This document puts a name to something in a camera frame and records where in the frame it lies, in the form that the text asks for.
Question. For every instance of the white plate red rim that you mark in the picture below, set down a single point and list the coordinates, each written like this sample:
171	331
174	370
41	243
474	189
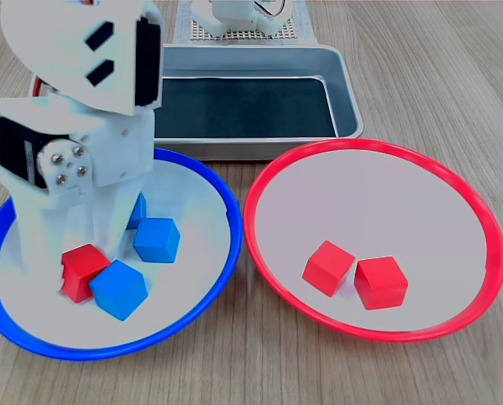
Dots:
361	202

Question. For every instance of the white plate blue rim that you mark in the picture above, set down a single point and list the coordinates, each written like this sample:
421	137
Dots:
192	278

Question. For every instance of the steel tray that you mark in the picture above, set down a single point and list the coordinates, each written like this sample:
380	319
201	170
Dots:
348	105

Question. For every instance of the pale perforated base plate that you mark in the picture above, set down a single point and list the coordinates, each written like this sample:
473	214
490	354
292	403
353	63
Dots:
287	34

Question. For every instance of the black tray mat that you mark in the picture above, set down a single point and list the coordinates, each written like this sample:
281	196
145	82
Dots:
243	109

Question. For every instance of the clear tape sheet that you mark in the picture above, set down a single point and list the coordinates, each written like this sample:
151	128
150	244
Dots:
308	25

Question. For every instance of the small blue cube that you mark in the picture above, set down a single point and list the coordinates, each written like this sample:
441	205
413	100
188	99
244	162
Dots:
139	211
156	240
118	291

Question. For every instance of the small red cube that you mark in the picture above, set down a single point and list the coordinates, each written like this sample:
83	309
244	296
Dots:
327	268
80	270
380	282

